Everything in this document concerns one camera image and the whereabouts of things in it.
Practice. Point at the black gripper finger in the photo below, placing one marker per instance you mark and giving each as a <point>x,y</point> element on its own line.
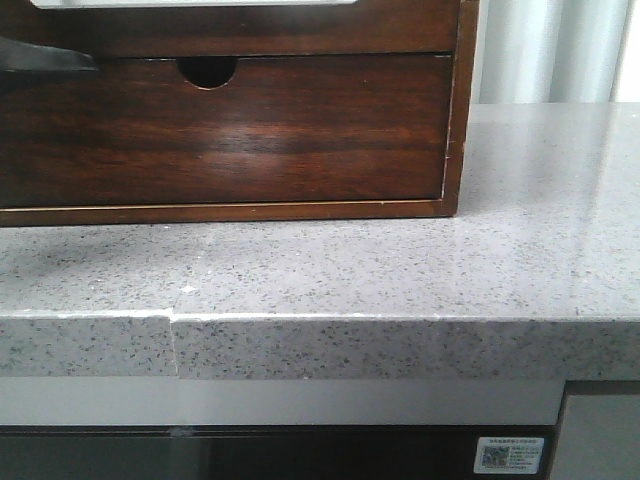
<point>21,57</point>

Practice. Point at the wooden drawer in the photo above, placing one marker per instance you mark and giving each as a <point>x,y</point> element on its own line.
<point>360,27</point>
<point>314,128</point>

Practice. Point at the dark wooden drawer cabinet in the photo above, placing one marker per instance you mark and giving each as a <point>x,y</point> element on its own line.
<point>209,72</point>

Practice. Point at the black glass appliance front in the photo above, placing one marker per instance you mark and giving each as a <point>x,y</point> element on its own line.
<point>255,452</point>

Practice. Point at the white curtain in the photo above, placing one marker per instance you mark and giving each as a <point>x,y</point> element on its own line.
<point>556,51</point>

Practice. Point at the white QR code sticker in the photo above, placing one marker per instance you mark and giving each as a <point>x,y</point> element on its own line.
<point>508,455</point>

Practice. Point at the grey cabinet door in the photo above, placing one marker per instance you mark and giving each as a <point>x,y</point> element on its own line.
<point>598,435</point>

